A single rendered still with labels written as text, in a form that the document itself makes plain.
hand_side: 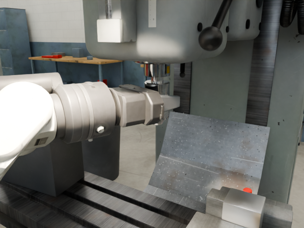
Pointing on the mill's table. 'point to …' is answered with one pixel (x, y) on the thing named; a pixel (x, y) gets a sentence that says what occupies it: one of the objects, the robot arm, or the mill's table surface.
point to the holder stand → (49, 168)
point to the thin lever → (182, 70)
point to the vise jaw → (209, 222)
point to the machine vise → (269, 206)
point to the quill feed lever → (214, 29)
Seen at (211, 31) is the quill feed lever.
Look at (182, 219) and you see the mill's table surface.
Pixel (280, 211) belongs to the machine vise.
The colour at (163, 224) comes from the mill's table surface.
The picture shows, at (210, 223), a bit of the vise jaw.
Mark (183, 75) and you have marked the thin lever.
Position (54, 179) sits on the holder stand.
